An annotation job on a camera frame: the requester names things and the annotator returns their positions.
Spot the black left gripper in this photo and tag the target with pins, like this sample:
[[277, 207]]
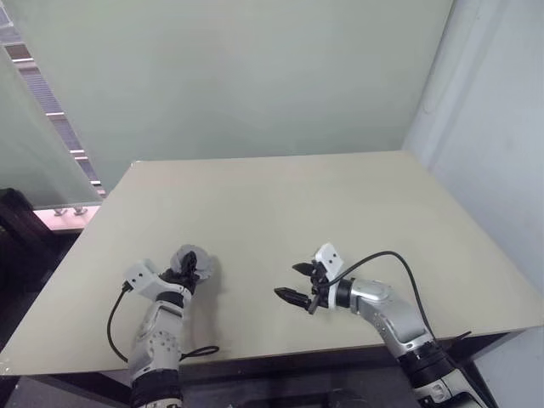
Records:
[[178, 280]]

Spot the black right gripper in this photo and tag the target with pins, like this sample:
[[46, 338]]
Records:
[[319, 285]]

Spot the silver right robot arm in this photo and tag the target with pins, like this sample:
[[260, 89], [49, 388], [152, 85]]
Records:
[[382, 297]]

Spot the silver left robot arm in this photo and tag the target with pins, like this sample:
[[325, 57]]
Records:
[[157, 336]]

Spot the metal glass clamp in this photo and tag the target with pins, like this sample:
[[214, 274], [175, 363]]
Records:
[[61, 211], [79, 210]]

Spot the pink ledge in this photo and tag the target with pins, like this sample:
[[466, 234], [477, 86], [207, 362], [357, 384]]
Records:
[[51, 219]]

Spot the frosted glass panel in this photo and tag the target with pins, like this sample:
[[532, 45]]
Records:
[[30, 149]]

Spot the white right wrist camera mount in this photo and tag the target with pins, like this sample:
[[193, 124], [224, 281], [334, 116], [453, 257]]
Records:
[[329, 255]]

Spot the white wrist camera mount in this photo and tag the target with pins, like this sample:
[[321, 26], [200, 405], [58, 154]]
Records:
[[140, 276], [329, 255]]

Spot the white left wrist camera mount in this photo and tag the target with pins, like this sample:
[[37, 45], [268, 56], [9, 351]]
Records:
[[140, 276]]

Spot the black table frame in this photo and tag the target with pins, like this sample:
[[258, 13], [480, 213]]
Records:
[[276, 382]]

